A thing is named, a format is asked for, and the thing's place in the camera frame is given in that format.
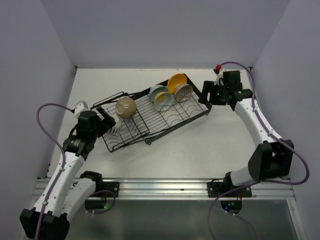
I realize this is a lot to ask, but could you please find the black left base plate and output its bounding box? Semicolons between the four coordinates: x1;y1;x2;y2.
100;181;120;199

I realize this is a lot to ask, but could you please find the orange yellow bowl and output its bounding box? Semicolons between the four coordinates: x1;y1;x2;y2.
167;73;187;94

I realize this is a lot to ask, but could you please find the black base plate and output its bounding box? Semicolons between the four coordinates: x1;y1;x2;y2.
206;178;253;198
100;181;120;199

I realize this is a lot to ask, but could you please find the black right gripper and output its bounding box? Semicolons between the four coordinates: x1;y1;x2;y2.
198;79;229;105

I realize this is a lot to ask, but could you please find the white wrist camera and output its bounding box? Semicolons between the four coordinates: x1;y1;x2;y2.
213;64;223;86
74;100;89;118

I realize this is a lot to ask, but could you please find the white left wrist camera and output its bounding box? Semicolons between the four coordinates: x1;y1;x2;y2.
74;100;89;118

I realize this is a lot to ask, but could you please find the beige bowl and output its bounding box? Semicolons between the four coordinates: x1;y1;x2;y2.
115;97;137;119

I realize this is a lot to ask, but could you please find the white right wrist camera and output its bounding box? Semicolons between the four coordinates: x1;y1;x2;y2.
213;64;223;86

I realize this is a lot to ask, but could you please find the white blue striped bowl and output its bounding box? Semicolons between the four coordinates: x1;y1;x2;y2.
107;114;122;135

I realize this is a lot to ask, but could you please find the black wire dish rack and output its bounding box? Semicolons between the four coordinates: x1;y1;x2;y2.
90;77;212;153

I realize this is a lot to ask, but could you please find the pale teal checked bowl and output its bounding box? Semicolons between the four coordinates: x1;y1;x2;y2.
149;84;168;103

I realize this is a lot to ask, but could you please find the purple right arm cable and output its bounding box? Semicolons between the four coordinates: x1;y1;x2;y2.
208;61;310;240

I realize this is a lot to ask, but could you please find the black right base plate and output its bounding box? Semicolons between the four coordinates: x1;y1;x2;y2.
206;178;253;198

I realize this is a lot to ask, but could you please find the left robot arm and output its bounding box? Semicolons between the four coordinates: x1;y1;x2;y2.
19;106;117;240

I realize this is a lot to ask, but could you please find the brown patterned bowl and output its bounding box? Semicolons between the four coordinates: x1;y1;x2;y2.
173;83;193;103

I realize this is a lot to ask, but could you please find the yellow sun pattern bowl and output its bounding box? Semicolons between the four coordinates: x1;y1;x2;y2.
153;91;175;112

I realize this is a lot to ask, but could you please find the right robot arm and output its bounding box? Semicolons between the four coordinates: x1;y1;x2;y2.
199;70;294;197

